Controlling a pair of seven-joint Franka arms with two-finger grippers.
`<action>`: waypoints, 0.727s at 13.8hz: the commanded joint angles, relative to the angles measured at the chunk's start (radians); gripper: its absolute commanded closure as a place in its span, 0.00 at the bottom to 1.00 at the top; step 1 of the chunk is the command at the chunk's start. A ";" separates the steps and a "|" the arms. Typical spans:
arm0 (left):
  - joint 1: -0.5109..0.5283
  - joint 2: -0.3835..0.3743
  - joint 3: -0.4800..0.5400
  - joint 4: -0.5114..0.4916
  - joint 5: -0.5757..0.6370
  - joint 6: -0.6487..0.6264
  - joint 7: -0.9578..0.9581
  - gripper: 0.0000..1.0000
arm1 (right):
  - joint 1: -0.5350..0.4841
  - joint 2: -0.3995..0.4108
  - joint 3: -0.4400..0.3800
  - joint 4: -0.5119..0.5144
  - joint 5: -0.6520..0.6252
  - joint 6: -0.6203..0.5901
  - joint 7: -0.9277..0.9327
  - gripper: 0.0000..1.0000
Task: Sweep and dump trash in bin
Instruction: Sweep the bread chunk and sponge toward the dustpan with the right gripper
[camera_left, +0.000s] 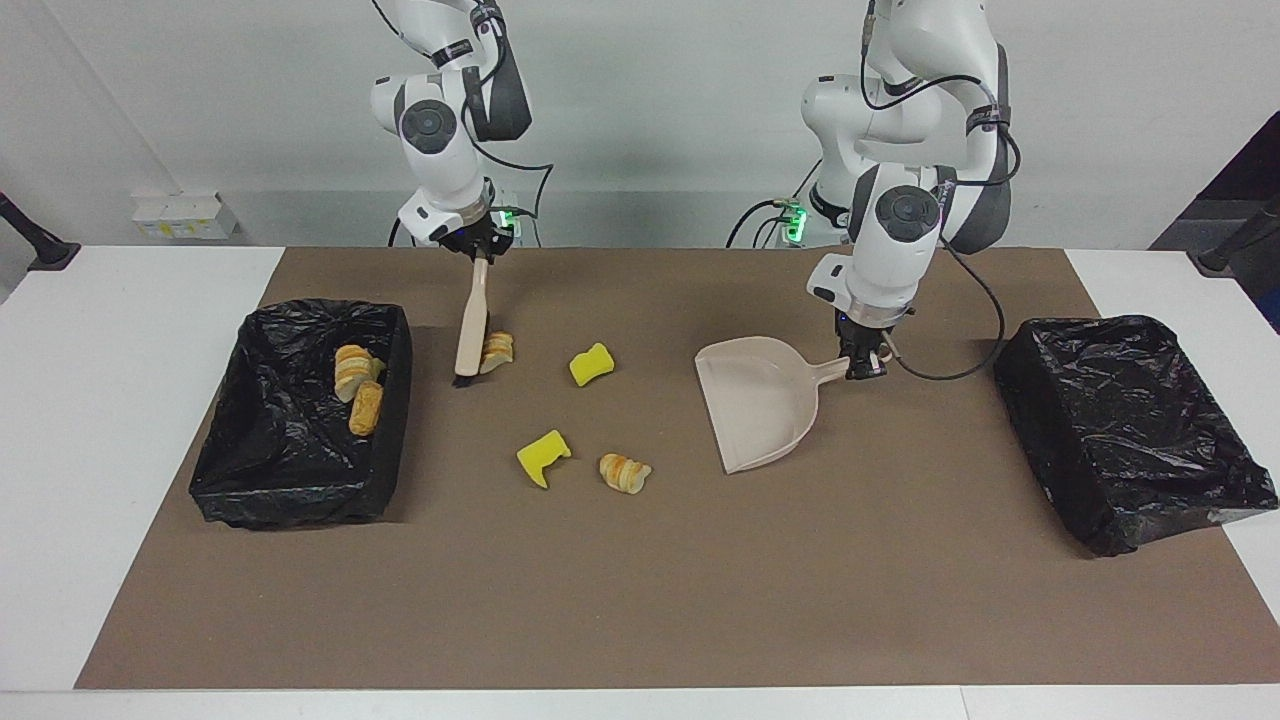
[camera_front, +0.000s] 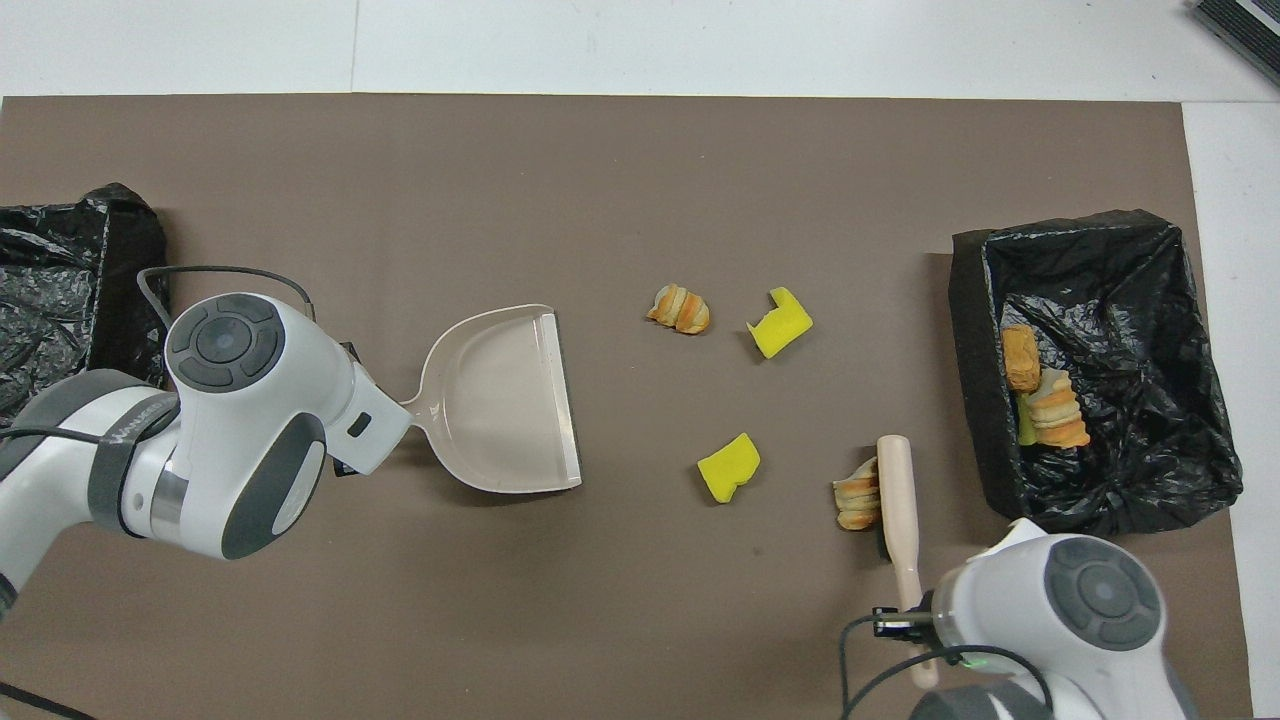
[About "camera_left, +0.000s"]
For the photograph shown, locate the beige hand brush black bristles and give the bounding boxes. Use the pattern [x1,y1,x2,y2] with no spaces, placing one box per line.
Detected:
[452,255,493,389]

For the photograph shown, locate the beige plastic dustpan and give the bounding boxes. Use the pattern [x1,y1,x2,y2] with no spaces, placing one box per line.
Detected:
[694,336,851,475]

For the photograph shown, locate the pale torn bread piece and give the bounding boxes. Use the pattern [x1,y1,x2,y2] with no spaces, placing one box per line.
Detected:
[333,344,374,404]

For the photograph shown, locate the brown oval bread roll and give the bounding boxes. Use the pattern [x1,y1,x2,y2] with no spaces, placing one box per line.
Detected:
[348,381,384,437]

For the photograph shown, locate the striped croissant piece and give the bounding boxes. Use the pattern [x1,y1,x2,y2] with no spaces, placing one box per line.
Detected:
[598,453,653,496]

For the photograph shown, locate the bin lined with black bag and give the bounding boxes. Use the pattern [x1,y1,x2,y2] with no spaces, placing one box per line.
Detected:
[188,298,414,531]
[993,315,1280,558]

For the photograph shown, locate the large brown table mat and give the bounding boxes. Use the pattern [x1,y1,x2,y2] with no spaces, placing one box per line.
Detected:
[75,247,1280,691]

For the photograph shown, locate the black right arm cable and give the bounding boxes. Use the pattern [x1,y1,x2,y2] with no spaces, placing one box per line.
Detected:
[370,0,556,219]

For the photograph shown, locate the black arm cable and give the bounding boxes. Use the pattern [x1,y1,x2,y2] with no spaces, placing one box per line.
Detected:
[860,0,1007,383]
[370,0,556,219]

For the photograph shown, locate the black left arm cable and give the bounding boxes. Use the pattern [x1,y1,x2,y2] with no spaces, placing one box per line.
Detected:
[860,0,1007,383]

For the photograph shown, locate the white wall power strip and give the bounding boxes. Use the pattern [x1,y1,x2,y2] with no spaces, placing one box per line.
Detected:
[132,193,239,241]

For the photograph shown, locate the black camera stand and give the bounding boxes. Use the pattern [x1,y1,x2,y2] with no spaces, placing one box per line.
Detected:
[0,192,81,273]
[1188,200,1280,278]

